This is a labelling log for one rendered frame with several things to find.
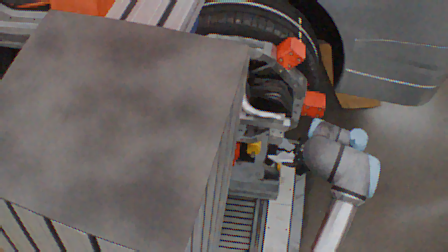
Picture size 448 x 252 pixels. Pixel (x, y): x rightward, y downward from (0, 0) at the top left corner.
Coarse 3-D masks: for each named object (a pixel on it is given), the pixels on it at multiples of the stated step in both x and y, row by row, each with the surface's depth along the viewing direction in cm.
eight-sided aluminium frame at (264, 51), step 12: (216, 36) 184; (228, 36) 185; (252, 48) 182; (264, 48) 183; (276, 48) 186; (264, 60) 184; (288, 72) 187; (300, 72) 194; (300, 84) 191; (300, 96) 196; (300, 108) 202; (252, 132) 222; (264, 132) 217
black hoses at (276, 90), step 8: (256, 88) 187; (264, 88) 184; (272, 88) 182; (280, 88) 182; (256, 96) 187; (264, 96) 183; (272, 96) 180; (280, 96) 181; (288, 96) 185; (288, 104) 184; (288, 112) 184
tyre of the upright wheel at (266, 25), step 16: (208, 0) 194; (224, 0) 190; (240, 0) 190; (256, 0) 191; (272, 0) 194; (208, 16) 186; (224, 16) 184; (240, 16) 183; (256, 16) 185; (272, 16) 187; (288, 16) 193; (304, 16) 202; (208, 32) 188; (224, 32) 187; (240, 32) 186; (256, 32) 185; (272, 32) 184; (288, 32) 188; (304, 64) 194
